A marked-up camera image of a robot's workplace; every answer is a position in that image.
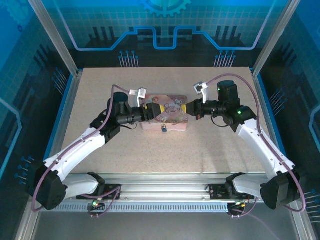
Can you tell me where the grey metal front panel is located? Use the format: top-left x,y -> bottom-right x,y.
29,211 -> 302,240

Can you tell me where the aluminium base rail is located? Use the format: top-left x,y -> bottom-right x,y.
37,171 -> 299,204

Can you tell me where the thin black cable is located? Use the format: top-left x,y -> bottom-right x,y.
119,122 -> 139,131
210,115 -> 227,129

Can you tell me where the aluminium frame post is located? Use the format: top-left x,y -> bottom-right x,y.
250,0 -> 300,76
27,0 -> 82,76

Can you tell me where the aluminium side rail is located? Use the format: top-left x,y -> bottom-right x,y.
250,69 -> 297,182
37,69 -> 84,182

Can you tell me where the slotted grey cable duct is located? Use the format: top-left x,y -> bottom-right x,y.
39,202 -> 231,214

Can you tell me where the pink storybook tin box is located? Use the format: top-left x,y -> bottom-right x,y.
140,93 -> 190,134

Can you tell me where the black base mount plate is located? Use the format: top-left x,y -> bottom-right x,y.
75,183 -> 122,201
208,183 -> 256,201

